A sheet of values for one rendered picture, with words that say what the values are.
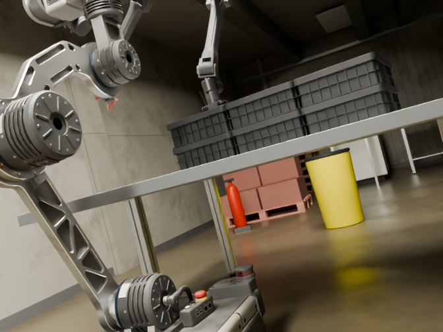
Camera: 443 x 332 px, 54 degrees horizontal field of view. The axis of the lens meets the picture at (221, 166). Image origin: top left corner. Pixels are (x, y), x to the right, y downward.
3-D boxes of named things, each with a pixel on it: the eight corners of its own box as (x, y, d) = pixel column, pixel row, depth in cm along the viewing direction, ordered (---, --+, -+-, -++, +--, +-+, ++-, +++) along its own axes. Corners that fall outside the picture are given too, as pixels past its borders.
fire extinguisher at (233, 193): (241, 228, 521) (228, 178, 522) (258, 226, 502) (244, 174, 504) (226, 234, 501) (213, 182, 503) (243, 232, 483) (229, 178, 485)
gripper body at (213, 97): (209, 111, 193) (205, 95, 193) (229, 103, 188) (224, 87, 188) (202, 112, 187) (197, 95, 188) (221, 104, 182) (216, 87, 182)
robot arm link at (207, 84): (198, 80, 186) (209, 75, 184) (204, 81, 193) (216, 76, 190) (202, 95, 186) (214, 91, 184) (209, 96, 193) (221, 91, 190)
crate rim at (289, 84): (293, 86, 161) (291, 80, 161) (223, 110, 176) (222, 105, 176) (323, 91, 196) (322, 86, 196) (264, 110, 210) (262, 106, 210)
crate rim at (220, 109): (223, 110, 176) (222, 105, 176) (165, 130, 190) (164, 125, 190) (264, 110, 210) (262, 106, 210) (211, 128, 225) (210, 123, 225)
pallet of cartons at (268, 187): (303, 213, 518) (289, 157, 519) (220, 229, 564) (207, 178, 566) (318, 202, 590) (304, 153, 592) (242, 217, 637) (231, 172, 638)
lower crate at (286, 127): (307, 141, 160) (298, 109, 161) (236, 160, 175) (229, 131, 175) (335, 136, 195) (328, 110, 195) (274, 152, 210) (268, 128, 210)
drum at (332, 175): (370, 215, 386) (351, 146, 388) (366, 223, 350) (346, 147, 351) (325, 223, 401) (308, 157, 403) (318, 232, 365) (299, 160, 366)
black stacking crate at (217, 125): (229, 134, 176) (222, 106, 176) (171, 152, 190) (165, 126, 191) (268, 130, 210) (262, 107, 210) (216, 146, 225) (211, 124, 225)
